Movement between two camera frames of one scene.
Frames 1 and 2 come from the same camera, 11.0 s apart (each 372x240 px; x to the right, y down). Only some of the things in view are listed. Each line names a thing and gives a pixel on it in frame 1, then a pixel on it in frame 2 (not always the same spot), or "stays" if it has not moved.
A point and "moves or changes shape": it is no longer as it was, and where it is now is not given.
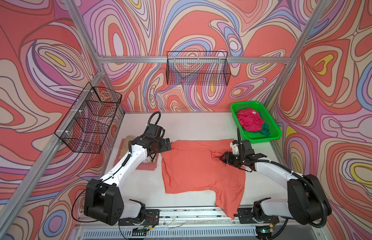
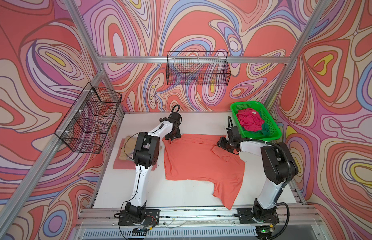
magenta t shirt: [250, 119] stays
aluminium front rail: [189, 216] stays
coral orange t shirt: [195, 166] moves or changes shape
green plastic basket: [255, 124] stays
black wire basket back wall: [199, 68] stays
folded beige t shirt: [125, 150] stays
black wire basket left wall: [85, 127] stays
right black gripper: [228, 158] to [221, 143]
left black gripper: [164, 147] to [178, 135]
